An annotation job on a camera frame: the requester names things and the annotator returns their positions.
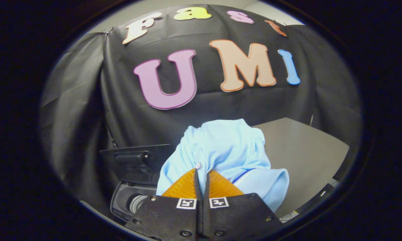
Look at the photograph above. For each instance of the light blue shirt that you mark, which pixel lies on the light blue shirt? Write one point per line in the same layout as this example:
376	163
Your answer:
227	147

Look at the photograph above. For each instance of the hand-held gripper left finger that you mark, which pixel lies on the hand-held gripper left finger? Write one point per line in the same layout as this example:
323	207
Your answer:
197	217

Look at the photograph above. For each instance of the black backdrop cloth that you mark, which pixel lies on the black backdrop cloth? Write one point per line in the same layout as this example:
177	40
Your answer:
87	100

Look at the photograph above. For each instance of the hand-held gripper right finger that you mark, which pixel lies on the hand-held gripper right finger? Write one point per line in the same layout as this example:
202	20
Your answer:
206	217

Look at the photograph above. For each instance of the beige cabinet with grey frame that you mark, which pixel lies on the beige cabinet with grey frame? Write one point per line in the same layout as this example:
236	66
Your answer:
305	154

